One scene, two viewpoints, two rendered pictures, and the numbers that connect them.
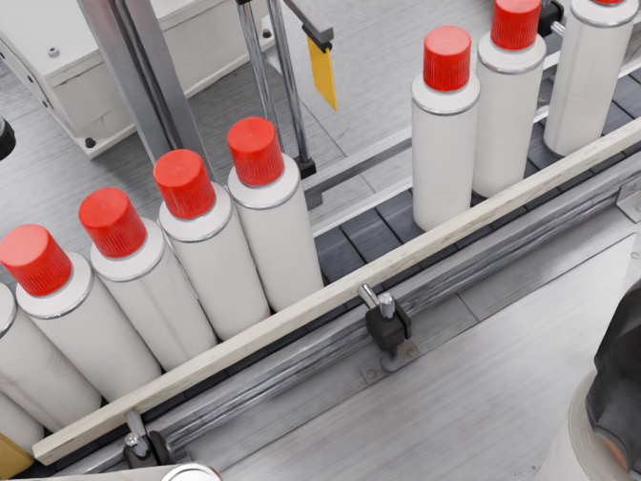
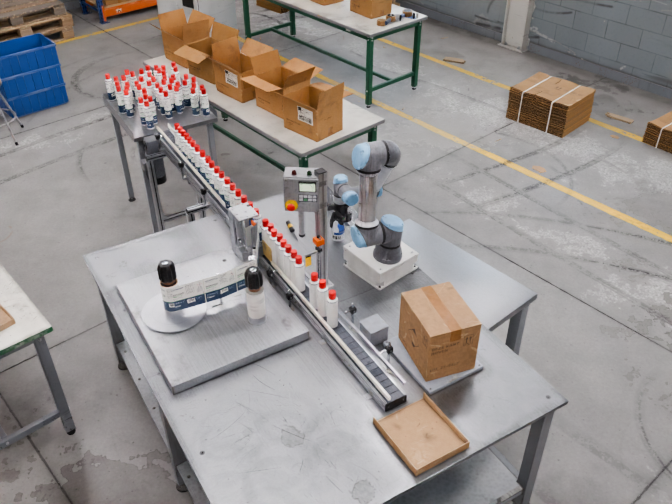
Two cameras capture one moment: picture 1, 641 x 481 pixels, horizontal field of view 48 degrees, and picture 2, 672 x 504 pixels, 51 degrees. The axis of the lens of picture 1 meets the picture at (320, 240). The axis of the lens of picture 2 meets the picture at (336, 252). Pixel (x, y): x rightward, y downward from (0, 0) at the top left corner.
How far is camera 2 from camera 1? 3.16 m
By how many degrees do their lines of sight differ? 55
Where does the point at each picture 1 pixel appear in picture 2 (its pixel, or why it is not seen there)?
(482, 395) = (278, 309)
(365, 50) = (375, 304)
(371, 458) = (269, 298)
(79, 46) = (352, 249)
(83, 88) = (347, 254)
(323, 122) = (351, 298)
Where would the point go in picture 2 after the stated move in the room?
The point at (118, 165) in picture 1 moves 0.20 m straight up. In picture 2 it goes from (341, 269) to (341, 238)
